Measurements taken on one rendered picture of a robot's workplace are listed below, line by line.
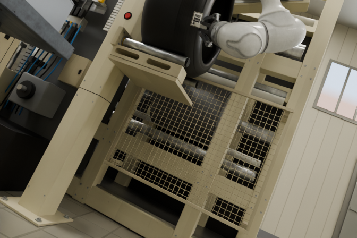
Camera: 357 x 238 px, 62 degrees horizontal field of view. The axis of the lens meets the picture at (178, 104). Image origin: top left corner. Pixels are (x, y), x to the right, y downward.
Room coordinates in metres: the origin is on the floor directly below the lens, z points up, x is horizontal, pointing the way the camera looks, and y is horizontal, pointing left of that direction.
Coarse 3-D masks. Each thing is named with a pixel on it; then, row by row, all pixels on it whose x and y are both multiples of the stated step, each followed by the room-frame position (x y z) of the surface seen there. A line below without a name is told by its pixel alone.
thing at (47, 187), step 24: (144, 0) 1.45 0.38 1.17; (120, 24) 1.47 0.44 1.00; (96, 72) 1.47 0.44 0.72; (120, 72) 1.52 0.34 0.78; (96, 96) 1.45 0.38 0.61; (72, 120) 1.47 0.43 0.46; (96, 120) 1.52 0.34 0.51; (72, 144) 1.45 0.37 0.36; (48, 168) 1.47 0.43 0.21; (72, 168) 1.53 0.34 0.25; (24, 192) 1.49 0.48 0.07; (48, 192) 1.45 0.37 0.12
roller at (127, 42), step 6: (126, 42) 1.36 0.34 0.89; (132, 42) 1.35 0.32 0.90; (138, 42) 1.34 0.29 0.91; (132, 48) 1.36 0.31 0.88; (138, 48) 1.34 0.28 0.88; (144, 48) 1.33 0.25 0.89; (150, 48) 1.32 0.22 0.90; (156, 48) 1.31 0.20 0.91; (150, 54) 1.33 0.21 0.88; (156, 54) 1.31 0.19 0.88; (162, 54) 1.30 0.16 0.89; (168, 54) 1.29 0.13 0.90; (174, 54) 1.28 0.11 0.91; (168, 60) 1.30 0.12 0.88; (174, 60) 1.28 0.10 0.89; (180, 60) 1.27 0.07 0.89; (186, 60) 1.26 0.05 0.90; (186, 66) 1.28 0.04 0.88
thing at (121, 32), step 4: (120, 28) 1.34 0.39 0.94; (124, 28) 1.34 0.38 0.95; (116, 32) 1.34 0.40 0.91; (120, 32) 1.33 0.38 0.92; (124, 32) 1.35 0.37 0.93; (116, 36) 1.34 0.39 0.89; (120, 36) 1.34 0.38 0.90; (124, 36) 1.36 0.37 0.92; (128, 36) 1.40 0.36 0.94; (112, 40) 1.34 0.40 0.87; (116, 40) 1.33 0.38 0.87; (120, 40) 1.36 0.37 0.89; (112, 44) 1.34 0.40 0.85; (116, 44) 1.34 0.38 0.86; (120, 44) 1.37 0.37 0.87
